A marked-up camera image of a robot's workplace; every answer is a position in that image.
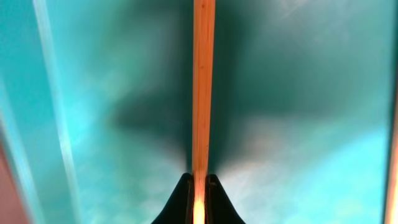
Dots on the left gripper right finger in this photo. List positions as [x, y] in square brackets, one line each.
[218, 207]

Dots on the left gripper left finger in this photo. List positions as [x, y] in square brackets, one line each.
[179, 207]

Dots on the wooden chopstick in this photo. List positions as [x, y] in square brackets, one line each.
[390, 213]
[203, 45]

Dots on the teal plastic serving tray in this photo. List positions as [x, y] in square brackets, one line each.
[96, 107]

